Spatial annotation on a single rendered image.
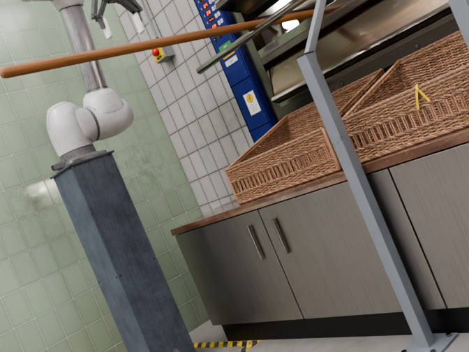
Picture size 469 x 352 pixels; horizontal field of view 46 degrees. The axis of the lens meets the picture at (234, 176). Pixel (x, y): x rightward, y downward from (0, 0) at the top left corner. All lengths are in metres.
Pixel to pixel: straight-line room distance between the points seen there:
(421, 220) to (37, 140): 1.94
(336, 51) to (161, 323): 1.34
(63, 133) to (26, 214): 0.56
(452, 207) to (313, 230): 0.52
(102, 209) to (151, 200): 0.78
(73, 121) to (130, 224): 0.49
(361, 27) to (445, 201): 0.91
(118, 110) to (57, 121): 0.28
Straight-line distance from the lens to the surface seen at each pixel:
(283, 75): 2.55
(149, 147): 3.19
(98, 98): 2.53
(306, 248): 1.99
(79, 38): 2.58
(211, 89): 2.90
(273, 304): 2.25
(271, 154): 2.01
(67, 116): 2.44
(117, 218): 2.38
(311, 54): 1.70
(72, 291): 2.85
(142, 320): 2.39
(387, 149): 1.72
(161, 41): 1.85
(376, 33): 2.23
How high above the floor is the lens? 0.72
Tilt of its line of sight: 1 degrees down
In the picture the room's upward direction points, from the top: 23 degrees counter-clockwise
